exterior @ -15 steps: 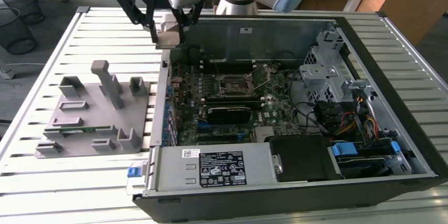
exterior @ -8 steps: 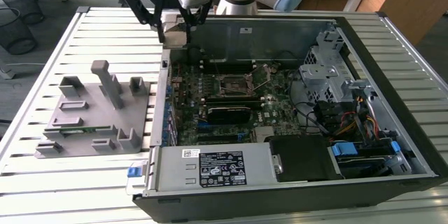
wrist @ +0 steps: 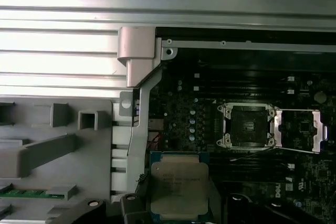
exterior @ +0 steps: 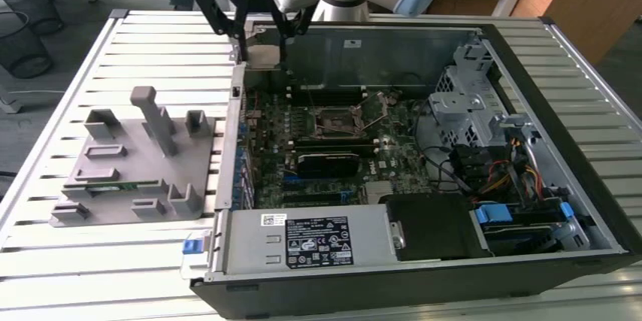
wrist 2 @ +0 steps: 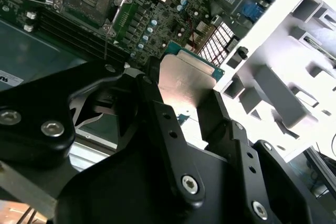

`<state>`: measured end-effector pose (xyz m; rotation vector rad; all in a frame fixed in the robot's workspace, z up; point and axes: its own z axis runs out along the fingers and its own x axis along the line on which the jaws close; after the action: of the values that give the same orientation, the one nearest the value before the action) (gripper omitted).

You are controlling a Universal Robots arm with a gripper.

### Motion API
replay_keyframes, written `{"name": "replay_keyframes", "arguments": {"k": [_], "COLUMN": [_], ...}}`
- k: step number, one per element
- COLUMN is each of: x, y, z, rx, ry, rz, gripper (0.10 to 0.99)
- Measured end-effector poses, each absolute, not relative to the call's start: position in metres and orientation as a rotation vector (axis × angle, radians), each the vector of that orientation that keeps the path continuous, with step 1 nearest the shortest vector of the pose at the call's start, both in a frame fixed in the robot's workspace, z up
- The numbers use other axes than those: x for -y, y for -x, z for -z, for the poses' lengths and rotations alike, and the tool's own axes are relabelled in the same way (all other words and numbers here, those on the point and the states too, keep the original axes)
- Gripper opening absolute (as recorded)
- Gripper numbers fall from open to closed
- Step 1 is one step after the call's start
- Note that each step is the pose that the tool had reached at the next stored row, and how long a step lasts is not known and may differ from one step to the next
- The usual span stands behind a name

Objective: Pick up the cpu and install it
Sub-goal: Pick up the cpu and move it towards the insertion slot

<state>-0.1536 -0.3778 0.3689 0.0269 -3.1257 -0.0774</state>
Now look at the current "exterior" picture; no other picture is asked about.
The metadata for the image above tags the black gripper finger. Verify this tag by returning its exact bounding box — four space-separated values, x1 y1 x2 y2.
192 0 252 63
269 0 316 71

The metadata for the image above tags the silver CPU green board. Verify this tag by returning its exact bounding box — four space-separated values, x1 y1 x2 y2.
248 44 281 71

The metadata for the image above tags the metal socket cover frame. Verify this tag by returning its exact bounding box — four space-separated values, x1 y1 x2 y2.
356 91 390 129

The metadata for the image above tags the CPU socket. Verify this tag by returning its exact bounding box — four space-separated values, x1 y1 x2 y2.
310 105 362 138

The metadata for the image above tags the black RAM slot bank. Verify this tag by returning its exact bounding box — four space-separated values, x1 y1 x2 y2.
292 136 377 156
288 83 369 106

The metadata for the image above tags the black mesh waste bin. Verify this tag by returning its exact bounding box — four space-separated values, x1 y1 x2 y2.
0 0 66 35
0 11 54 80

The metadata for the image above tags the black graphics card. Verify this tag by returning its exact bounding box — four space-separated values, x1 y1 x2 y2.
294 151 361 180

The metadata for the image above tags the silver metal drive cage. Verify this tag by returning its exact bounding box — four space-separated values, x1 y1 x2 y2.
425 44 535 149

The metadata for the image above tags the green motherboard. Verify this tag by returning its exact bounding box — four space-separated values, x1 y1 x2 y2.
240 87 452 211

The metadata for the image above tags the silver chipset heatsink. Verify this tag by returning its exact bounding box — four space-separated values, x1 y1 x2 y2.
364 180 394 204

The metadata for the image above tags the grey plastic parts rack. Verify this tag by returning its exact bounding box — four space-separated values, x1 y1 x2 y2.
47 86 217 229

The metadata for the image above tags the green RAM stick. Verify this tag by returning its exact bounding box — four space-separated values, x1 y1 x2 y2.
83 181 138 191

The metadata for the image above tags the silver power supply unit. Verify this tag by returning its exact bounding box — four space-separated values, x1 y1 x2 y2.
220 206 400 275

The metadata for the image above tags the black plastic fan shroud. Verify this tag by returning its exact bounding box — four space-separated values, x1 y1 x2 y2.
382 192 492 262

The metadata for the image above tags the blue case latch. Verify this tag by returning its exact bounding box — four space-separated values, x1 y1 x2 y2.
182 233 209 255

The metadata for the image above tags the wooden cabinet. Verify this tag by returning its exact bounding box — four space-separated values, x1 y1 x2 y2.
511 0 642 66

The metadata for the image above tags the blue disk carrier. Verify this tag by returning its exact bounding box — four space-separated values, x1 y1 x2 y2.
473 204 512 228

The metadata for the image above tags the black open PC case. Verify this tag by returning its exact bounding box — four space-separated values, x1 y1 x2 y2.
188 16 642 320

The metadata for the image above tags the coloured power wire bundle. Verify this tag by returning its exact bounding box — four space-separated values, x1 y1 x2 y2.
480 136 547 201

